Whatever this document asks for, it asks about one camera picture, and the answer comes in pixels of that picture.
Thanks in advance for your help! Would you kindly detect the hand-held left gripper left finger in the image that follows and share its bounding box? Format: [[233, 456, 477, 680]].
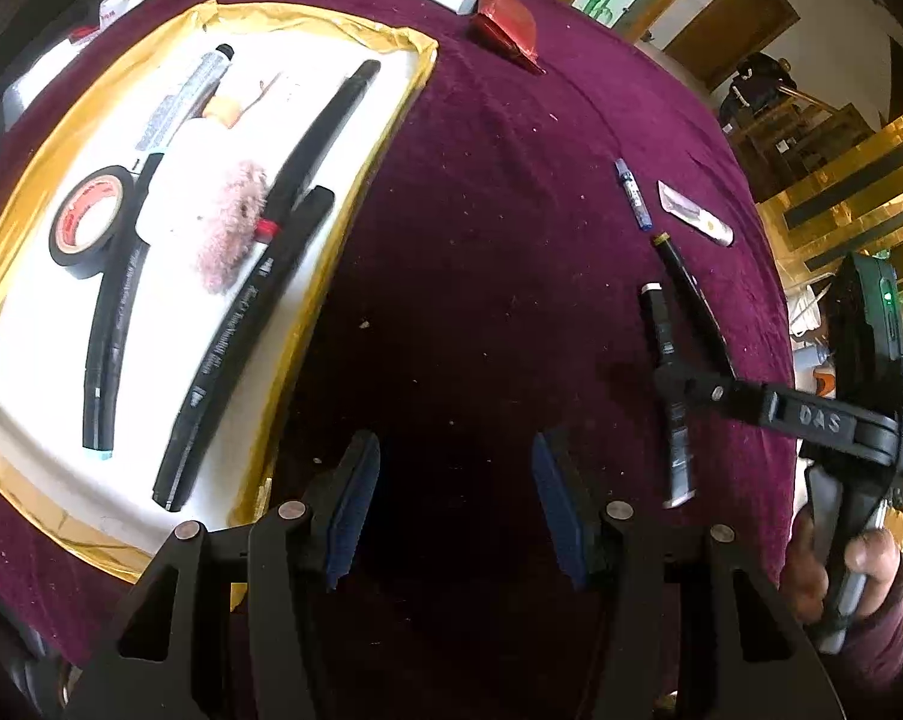
[[65, 429, 382, 720]]

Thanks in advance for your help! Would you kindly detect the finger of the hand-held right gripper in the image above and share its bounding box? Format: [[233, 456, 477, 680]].
[[653, 367, 775, 430]]

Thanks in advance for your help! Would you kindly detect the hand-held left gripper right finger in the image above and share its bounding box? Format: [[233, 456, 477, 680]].
[[531, 431, 846, 720]]

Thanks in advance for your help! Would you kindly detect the black pen with white cap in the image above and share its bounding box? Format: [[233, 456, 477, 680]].
[[638, 283, 698, 509]]

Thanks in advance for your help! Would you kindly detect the black pen with green print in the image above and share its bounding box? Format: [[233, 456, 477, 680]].
[[82, 154, 166, 460]]

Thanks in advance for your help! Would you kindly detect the white foam tray yellow tape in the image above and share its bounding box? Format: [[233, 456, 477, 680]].
[[0, 0, 439, 586]]

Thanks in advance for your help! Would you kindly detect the white bottle with orange cap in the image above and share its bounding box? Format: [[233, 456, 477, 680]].
[[134, 94, 246, 245]]

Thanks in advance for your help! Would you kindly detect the person's right hand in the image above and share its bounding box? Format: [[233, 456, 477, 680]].
[[781, 506, 903, 627]]

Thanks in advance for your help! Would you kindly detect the black pen with gold tip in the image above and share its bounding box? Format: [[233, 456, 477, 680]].
[[651, 232, 737, 380]]

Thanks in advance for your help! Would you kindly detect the golden railing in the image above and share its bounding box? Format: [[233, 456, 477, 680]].
[[755, 97, 903, 293]]

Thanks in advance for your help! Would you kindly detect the white plastic case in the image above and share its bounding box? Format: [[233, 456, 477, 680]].
[[657, 180, 735, 247]]

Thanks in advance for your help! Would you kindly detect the black marker with white print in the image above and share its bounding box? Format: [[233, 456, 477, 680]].
[[151, 186, 337, 513]]

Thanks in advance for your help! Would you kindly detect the blue small pen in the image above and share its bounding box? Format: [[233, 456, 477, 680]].
[[614, 158, 655, 232]]

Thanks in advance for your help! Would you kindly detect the purple velvet tablecloth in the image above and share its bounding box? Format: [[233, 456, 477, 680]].
[[0, 0, 797, 720]]

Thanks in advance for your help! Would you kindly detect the dark jacket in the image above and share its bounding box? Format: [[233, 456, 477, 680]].
[[719, 52, 797, 128]]

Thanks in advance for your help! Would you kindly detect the brown wooden door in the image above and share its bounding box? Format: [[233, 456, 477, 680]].
[[665, 0, 801, 91]]

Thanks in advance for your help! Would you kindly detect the plain black pen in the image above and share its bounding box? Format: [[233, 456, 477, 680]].
[[260, 58, 383, 222]]

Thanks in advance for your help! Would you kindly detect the black electrical tape roll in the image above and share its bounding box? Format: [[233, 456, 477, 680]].
[[48, 165, 136, 280]]

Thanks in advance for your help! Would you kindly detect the red foil packet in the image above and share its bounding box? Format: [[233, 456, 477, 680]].
[[467, 0, 546, 76]]

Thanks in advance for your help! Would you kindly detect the silver pen with black cap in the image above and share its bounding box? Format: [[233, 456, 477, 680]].
[[132, 43, 236, 162]]

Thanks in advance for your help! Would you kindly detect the white envelope with red print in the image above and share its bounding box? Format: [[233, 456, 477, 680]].
[[98, 0, 160, 31]]

